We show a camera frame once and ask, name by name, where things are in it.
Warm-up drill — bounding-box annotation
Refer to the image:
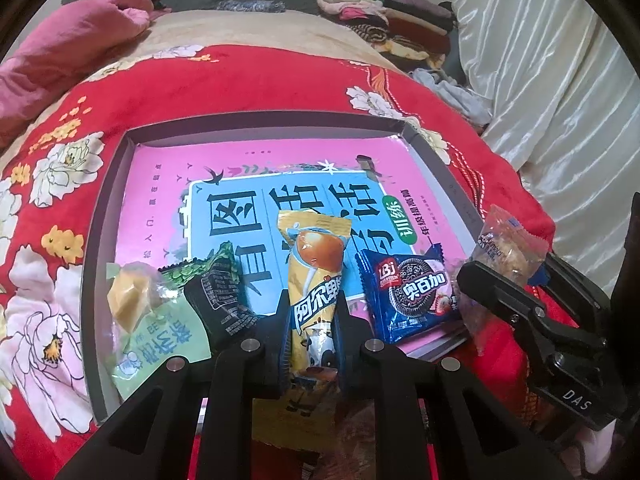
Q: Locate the stack of folded clothes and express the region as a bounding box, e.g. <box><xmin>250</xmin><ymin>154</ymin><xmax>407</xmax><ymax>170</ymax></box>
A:
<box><xmin>317</xmin><ymin>0</ymin><xmax>456</xmax><ymax>73</ymax></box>

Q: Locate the pink and blue book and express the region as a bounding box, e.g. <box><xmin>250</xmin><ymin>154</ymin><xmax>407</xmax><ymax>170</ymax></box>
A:
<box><xmin>112</xmin><ymin>135</ymin><xmax>471</xmax><ymax>361</ymax></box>

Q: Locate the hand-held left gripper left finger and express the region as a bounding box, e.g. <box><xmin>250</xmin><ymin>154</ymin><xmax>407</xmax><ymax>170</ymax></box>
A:
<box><xmin>87</xmin><ymin>287</ymin><xmax>293</xmax><ymax>480</ymax></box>

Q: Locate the pale grey crumpled garment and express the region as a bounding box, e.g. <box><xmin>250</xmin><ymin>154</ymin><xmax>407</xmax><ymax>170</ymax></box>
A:
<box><xmin>412</xmin><ymin>67</ymin><xmax>493</xmax><ymax>128</ymax></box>

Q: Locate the white satin curtain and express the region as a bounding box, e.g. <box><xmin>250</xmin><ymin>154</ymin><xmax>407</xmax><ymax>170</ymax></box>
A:
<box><xmin>452</xmin><ymin>0</ymin><xmax>640</xmax><ymax>301</ymax></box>

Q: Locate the grey shallow cardboard box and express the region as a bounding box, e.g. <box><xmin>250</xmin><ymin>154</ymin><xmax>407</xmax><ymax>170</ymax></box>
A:
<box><xmin>82</xmin><ymin>112</ymin><xmax>493</xmax><ymax>423</ymax></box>

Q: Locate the red floral blanket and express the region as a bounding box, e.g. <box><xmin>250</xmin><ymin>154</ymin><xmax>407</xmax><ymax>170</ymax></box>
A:
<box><xmin>0</xmin><ymin>42</ymin><xmax>556</xmax><ymax>480</ymax></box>

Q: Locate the pink quilt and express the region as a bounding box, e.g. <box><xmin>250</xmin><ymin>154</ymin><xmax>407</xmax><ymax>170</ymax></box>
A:
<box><xmin>0</xmin><ymin>0</ymin><xmax>153</xmax><ymax>148</ymax></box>

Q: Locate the blue patterned cloth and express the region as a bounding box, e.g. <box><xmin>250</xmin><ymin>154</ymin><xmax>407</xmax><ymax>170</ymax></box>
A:
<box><xmin>217</xmin><ymin>0</ymin><xmax>286</xmax><ymax>13</ymax></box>

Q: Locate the light green snack packet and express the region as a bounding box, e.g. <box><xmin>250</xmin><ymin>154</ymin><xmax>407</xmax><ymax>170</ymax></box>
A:
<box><xmin>110</xmin><ymin>285</ymin><xmax>211</xmax><ymax>403</ymax></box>

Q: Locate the blue cookie packet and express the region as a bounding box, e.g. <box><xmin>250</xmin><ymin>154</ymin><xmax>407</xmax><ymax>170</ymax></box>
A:
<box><xmin>354</xmin><ymin>242</ymin><xmax>463</xmax><ymax>346</ymax></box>

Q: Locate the beige bed sheet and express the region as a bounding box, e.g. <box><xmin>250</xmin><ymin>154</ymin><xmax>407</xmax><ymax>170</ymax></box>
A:
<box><xmin>30</xmin><ymin>7</ymin><xmax>416</xmax><ymax>86</ymax></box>

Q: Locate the yellow snack packet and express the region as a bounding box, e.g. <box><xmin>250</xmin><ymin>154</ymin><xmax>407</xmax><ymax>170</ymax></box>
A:
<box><xmin>276</xmin><ymin>210</ymin><xmax>353</xmax><ymax>416</ymax></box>

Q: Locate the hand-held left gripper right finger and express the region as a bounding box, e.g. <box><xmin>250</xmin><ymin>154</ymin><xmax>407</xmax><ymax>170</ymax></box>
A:
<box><xmin>332</xmin><ymin>290</ymin><xmax>556</xmax><ymax>480</ymax></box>

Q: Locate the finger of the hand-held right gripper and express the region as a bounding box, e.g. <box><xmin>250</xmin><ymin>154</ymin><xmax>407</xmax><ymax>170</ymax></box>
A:
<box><xmin>456</xmin><ymin>259</ymin><xmax>607</xmax><ymax>381</ymax></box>
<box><xmin>540</xmin><ymin>254</ymin><xmax>615</xmax><ymax>329</ymax></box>

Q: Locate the black and green snack packet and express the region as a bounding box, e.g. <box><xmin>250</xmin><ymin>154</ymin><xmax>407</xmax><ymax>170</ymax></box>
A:
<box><xmin>159</xmin><ymin>241</ymin><xmax>261</xmax><ymax>358</ymax></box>

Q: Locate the clear snack packet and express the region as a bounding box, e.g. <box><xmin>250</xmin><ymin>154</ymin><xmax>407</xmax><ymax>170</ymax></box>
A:
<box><xmin>462</xmin><ymin>204</ymin><xmax>548</xmax><ymax>356</ymax></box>

